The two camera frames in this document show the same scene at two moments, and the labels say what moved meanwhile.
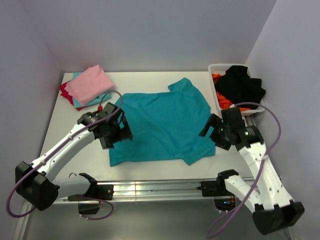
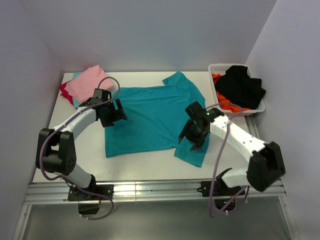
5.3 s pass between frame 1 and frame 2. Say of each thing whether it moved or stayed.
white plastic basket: stayed
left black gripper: moved
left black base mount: stayed
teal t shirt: moved
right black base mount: stayed
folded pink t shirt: stayed
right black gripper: moved
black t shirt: stayed
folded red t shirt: stayed
